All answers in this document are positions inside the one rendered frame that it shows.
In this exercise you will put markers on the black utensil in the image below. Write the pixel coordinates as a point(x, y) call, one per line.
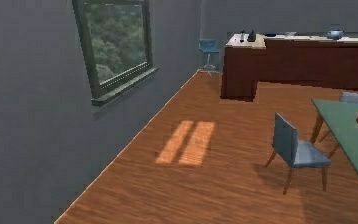
point(242, 36)

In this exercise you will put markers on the dark red kitchen counter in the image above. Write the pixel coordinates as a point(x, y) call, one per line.
point(297, 63)

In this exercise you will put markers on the green dining table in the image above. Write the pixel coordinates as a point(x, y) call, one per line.
point(348, 133)

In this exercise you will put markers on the blue swivel stool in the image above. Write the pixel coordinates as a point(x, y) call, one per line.
point(208, 46)

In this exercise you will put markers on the dark framed window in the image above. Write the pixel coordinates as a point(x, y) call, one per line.
point(117, 43)

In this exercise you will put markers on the black bottle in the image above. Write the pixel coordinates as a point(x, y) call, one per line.
point(252, 36)

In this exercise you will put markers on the white bowl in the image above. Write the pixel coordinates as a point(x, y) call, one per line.
point(290, 33)

